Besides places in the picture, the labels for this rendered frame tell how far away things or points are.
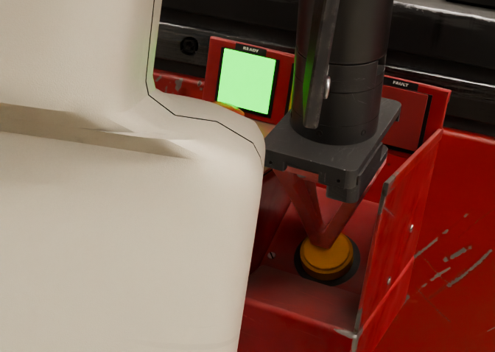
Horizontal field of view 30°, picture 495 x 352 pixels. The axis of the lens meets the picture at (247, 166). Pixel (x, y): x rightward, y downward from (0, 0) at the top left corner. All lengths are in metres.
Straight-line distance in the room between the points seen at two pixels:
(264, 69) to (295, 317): 0.22
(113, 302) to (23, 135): 0.06
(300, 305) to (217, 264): 0.35
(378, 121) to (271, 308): 0.14
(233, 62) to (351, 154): 0.20
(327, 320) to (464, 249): 0.32
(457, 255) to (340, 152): 0.36
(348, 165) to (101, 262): 0.31
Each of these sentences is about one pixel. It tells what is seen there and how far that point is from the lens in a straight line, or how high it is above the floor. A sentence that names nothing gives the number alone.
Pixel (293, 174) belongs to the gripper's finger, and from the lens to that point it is 0.61.
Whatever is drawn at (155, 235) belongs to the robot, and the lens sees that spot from 0.27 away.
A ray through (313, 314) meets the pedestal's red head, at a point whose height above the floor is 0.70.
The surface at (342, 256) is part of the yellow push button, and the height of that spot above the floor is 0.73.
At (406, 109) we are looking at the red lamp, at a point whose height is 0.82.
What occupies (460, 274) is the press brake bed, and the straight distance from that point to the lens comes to 0.92.
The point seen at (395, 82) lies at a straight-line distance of 0.71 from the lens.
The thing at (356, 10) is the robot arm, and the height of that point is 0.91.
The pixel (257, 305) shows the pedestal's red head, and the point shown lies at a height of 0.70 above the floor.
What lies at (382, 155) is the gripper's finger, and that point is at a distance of 0.62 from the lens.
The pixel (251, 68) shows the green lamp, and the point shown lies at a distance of 0.74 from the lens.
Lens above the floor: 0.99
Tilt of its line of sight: 19 degrees down
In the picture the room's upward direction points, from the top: 8 degrees clockwise
